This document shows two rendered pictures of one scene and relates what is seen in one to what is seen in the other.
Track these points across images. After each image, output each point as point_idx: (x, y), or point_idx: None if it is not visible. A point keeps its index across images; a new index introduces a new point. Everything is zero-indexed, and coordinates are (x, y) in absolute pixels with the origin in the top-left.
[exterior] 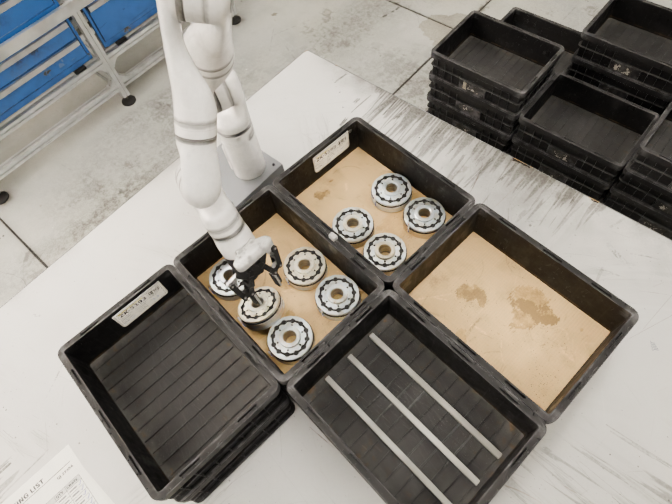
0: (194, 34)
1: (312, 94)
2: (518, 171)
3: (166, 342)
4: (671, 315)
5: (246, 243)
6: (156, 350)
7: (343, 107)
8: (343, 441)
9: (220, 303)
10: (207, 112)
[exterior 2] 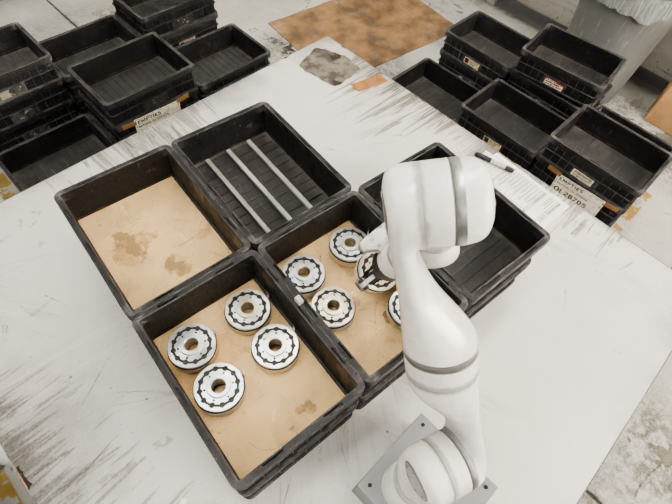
0: (454, 303)
1: None
2: (36, 462)
3: (463, 266)
4: (4, 265)
5: (384, 245)
6: (470, 260)
7: None
8: (313, 182)
9: None
10: None
